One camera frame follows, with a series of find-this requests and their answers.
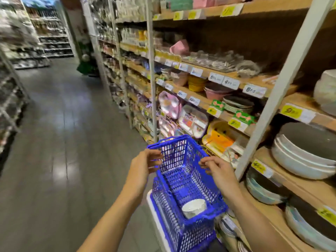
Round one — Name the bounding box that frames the person's right hand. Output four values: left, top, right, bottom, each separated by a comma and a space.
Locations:
198, 156, 241, 200

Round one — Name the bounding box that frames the person's left hand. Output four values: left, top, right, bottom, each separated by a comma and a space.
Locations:
126, 149, 164, 197

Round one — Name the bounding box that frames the blue shopping basket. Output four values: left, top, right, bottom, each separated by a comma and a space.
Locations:
147, 135, 228, 252

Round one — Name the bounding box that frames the person's left forearm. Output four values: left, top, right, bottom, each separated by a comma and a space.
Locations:
77, 191, 145, 252

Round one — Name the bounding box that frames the person's right forearm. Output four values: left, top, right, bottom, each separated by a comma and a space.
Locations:
228, 194, 294, 252

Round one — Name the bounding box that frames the stack of large white bowls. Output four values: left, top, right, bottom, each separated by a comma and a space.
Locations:
271, 122, 336, 180

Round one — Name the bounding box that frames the stack of grey striped bowls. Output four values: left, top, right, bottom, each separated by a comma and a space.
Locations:
160, 67, 173, 81

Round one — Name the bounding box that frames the yellow bear divided plate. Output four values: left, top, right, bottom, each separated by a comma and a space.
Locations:
202, 120, 249, 168

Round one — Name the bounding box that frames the pink divided kids plate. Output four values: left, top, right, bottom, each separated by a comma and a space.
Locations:
158, 91, 182, 119
158, 117, 178, 138

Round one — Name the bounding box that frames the white-lidded green storage box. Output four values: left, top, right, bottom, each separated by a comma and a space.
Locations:
146, 190, 171, 252

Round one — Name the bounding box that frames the green sign price tag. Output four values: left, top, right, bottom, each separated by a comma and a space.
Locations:
227, 111, 256, 132
206, 100, 226, 118

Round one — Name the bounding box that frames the white divided kids plate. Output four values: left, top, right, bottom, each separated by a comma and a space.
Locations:
178, 104, 209, 139

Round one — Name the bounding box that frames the stack of pale green plates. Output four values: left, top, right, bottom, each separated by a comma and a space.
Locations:
223, 96, 255, 114

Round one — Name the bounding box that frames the bundle of pink ceramic spoons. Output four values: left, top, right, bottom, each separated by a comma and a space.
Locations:
262, 73, 279, 84

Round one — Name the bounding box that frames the clear box of spoons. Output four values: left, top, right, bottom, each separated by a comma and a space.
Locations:
183, 51, 243, 72

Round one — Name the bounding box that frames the green floor display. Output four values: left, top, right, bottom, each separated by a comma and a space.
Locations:
76, 40, 99, 76

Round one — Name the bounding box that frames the row of yellow plastic dishes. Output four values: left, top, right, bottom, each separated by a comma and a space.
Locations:
153, 48, 182, 62

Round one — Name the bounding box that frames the distant metal rack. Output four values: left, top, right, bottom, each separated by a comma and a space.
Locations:
21, 0, 75, 60

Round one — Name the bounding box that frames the stocked wire shelving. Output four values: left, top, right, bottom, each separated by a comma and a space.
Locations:
0, 0, 50, 160

